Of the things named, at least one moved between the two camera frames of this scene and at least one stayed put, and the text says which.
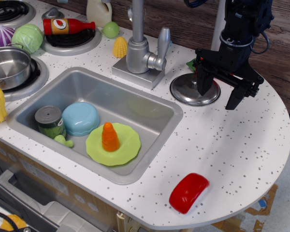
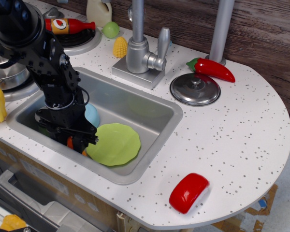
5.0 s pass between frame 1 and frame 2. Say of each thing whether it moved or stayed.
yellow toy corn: stayed
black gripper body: moved
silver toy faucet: stayed
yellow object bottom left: stayed
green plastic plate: stayed
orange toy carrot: moved
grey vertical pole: stayed
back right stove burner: stayed
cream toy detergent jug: stayed
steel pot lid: stayed
